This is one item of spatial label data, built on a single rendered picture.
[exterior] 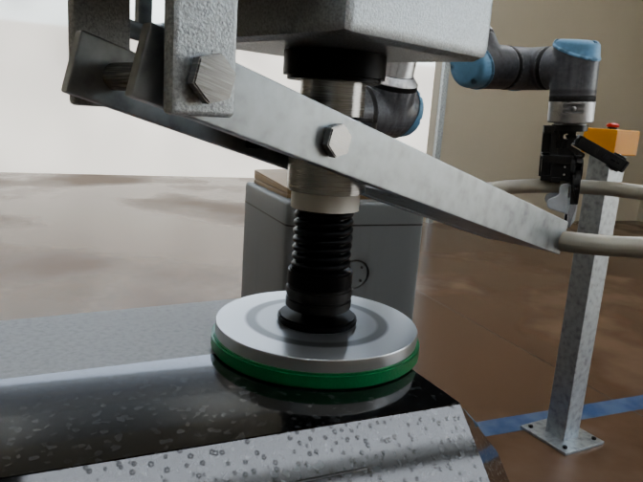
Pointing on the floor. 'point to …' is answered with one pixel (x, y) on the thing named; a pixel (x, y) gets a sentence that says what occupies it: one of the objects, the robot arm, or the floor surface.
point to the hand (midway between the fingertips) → (570, 219)
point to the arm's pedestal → (385, 217)
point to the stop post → (583, 306)
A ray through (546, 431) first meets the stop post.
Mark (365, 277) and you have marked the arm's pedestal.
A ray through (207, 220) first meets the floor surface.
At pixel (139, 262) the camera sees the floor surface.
